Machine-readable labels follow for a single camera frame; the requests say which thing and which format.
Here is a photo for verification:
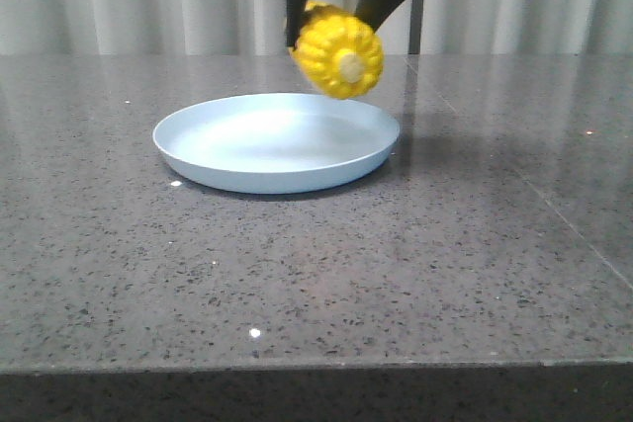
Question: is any yellow corn cob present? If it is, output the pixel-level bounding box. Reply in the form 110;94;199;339
289;1;384;100

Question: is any light blue round plate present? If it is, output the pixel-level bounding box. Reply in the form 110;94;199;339
152;93;401;195

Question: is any white pleated curtain right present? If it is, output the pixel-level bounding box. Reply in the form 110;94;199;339
420;0;632;54

